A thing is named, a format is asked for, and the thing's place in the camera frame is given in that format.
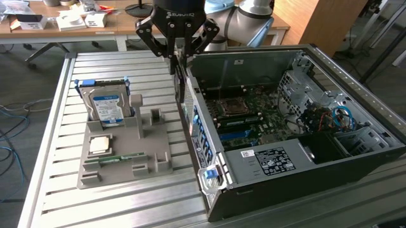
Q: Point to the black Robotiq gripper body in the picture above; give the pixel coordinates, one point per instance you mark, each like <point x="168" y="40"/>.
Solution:
<point x="180" y="12"/>

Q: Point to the Nvidia graphics card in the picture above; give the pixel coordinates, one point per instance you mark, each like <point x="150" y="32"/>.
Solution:
<point x="181" y="83"/>

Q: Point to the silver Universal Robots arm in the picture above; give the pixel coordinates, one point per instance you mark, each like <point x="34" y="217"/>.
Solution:
<point x="254" y="9"/>

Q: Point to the black round lamp base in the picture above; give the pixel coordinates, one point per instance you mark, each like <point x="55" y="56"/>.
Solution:
<point x="138" y="10"/>

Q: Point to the red orange tool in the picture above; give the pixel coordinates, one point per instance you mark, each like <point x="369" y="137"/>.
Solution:
<point x="108" y="9"/>

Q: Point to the white box with label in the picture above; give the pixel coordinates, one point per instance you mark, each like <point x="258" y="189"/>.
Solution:
<point x="95" y="21"/>

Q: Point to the white box with tape roll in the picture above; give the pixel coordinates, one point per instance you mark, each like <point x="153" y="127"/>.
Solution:
<point x="71" y="21"/>

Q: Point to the brown tape roll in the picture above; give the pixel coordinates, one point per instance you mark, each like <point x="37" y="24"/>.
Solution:
<point x="67" y="2"/>

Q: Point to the hard disk in blue caddy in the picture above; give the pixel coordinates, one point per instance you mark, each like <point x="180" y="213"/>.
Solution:
<point x="106" y="104"/>

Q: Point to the metal CPU socket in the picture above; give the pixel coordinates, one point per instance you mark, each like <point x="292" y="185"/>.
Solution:
<point x="232" y="106"/>

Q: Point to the metal cup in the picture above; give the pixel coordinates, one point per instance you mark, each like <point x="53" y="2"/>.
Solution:
<point x="51" y="2"/>

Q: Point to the wooden cabinet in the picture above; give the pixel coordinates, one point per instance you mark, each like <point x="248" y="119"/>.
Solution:
<point x="317" y="23"/>

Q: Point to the wooden desk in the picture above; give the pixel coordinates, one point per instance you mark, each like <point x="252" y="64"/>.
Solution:
<point x="42" y="33"/>

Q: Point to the white box with black inside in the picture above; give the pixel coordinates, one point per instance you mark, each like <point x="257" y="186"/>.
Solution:
<point x="31" y="22"/>

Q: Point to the green RAM stick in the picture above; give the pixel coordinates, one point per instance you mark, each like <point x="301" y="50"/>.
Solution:
<point x="238" y="121"/>
<point x="114" y="158"/>

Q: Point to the green motherboard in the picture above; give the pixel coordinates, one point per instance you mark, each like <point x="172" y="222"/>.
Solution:
<point x="270" y="114"/>

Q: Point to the clear plastic bag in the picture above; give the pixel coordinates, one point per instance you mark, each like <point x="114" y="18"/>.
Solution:
<point x="13" y="7"/>

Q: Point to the blue expansion slot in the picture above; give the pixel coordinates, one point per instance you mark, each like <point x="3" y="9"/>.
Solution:
<point x="234" y="135"/>

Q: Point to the grey plastic parts rack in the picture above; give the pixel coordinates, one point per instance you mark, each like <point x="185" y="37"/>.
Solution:
<point x="128" y="142"/>

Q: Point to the silver CPU chip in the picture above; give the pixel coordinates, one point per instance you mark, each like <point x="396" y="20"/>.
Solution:
<point x="99" y="144"/>

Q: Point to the grey power supply unit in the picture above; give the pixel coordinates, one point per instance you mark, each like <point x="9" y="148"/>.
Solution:
<point x="248" y="166"/>

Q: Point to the blue plastic case latch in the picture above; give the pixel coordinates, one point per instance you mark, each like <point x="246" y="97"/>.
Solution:
<point x="212" y="174"/>

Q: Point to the black plastic shroud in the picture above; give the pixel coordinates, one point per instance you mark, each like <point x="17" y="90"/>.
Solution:
<point x="327" y="147"/>

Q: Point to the open black PC case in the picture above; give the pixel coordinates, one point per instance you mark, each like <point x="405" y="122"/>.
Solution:
<point x="285" y="190"/>

